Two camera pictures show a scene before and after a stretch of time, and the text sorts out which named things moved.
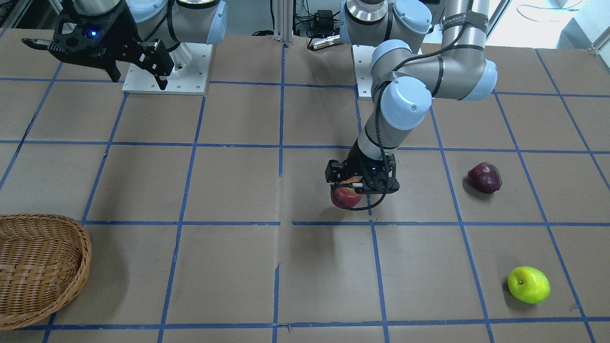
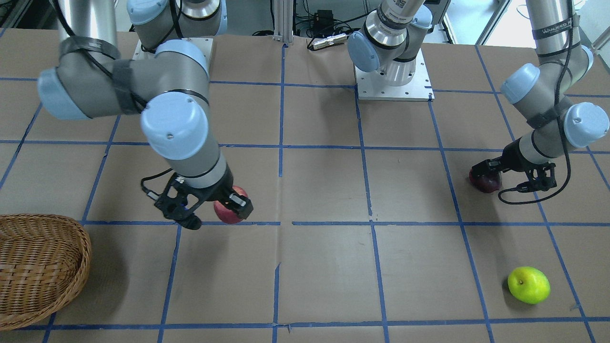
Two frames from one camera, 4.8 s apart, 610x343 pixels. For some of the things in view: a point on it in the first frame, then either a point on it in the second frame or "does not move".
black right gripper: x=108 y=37 to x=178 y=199
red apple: x=346 y=197 to x=224 y=213
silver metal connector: x=329 y=41 does not move
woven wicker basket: x=45 y=259 does not move
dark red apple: x=485 y=177 does not move
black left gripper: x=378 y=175 to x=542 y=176
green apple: x=529 y=285 does not move
